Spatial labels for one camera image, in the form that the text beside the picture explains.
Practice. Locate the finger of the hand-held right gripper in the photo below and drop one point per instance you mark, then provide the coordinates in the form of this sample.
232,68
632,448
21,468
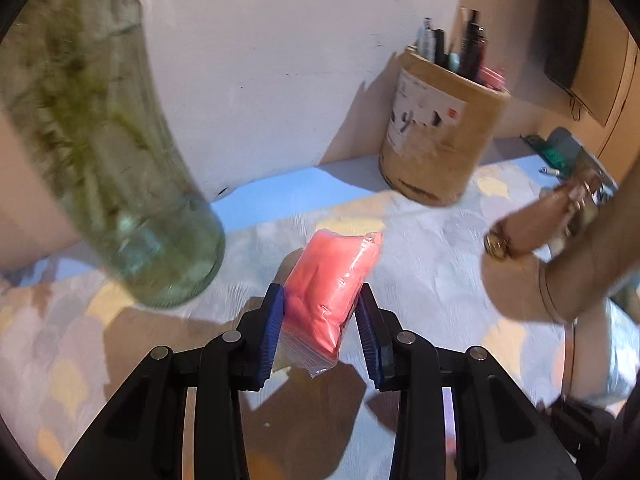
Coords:
580,430

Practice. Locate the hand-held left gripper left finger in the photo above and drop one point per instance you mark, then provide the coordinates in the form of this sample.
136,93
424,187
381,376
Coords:
270,335

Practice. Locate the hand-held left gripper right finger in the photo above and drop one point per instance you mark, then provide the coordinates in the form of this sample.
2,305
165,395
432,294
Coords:
370,340

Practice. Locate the pink packet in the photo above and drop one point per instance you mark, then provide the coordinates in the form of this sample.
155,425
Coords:
325,280

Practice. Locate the leaf-patterned tablecloth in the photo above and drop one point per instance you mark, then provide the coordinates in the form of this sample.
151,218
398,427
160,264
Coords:
440,260

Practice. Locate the glass vase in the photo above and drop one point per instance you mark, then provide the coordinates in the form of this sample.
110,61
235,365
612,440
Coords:
150,240

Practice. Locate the beige pen holder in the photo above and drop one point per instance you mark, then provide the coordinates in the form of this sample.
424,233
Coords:
440,150

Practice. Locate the green packet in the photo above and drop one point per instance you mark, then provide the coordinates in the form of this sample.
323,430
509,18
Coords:
555,157

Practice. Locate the bunch of pens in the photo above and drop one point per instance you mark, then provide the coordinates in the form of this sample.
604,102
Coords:
470,50

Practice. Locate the black wall television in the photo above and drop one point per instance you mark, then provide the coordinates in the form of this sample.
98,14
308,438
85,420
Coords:
565,35

